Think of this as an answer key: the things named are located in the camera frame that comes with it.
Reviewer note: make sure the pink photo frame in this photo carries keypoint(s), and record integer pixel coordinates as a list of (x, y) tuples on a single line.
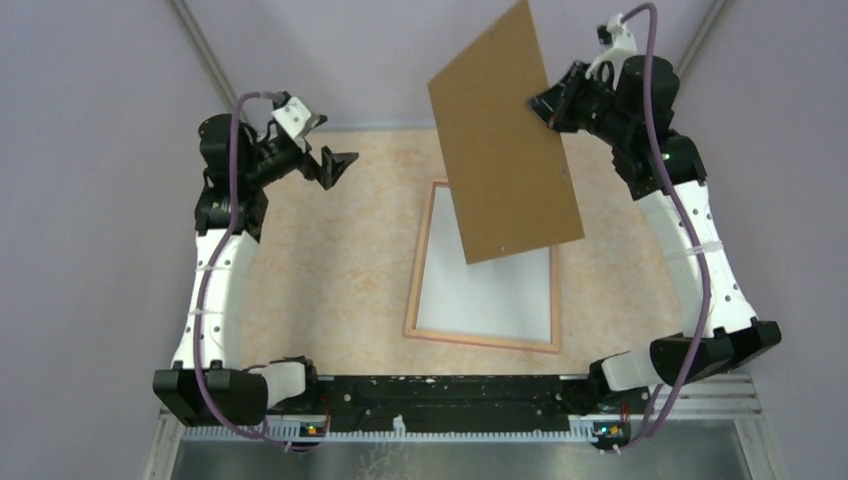
[(556, 318)]

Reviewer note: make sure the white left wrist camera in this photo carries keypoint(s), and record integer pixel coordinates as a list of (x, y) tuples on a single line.
[(296, 119)]

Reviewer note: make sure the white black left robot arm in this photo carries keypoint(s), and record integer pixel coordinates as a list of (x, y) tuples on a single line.
[(205, 383)]

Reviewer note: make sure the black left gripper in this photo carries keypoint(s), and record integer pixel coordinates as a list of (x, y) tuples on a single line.
[(332, 164)]

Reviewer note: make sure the brown backing board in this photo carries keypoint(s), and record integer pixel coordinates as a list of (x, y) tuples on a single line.
[(508, 173)]

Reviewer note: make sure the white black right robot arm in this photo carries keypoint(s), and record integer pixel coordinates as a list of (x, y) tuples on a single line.
[(720, 329)]

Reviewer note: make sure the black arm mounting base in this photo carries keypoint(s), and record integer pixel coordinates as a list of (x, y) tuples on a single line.
[(458, 403)]

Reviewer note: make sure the seascape photo print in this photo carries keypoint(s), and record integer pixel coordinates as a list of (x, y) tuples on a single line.
[(490, 298)]

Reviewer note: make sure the aluminium front rail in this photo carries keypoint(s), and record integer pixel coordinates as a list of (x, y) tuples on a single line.
[(722, 397)]

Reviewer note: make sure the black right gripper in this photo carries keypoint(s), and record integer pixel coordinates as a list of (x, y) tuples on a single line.
[(554, 103)]

